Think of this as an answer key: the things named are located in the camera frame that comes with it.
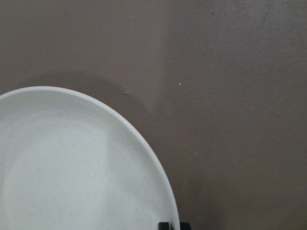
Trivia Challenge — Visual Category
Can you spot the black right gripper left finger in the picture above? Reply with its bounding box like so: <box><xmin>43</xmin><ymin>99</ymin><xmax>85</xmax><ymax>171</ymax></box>
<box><xmin>158</xmin><ymin>222</ymin><xmax>170</xmax><ymax>230</ymax></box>

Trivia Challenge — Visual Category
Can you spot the cream round plate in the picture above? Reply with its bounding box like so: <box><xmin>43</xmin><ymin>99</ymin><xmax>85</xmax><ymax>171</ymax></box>
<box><xmin>0</xmin><ymin>86</ymin><xmax>180</xmax><ymax>230</ymax></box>

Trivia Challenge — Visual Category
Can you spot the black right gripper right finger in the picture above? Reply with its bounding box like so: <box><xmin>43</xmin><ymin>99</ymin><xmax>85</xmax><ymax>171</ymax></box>
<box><xmin>180</xmin><ymin>222</ymin><xmax>191</xmax><ymax>230</ymax></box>

